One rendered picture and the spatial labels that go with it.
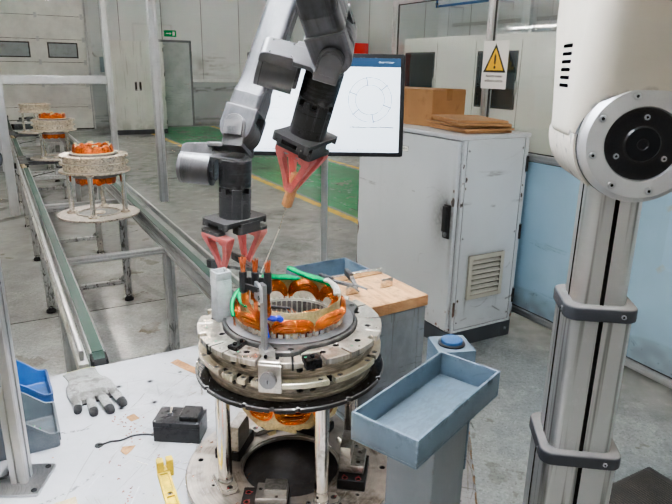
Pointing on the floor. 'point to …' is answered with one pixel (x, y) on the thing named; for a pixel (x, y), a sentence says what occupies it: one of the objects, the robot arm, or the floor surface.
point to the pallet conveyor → (55, 265)
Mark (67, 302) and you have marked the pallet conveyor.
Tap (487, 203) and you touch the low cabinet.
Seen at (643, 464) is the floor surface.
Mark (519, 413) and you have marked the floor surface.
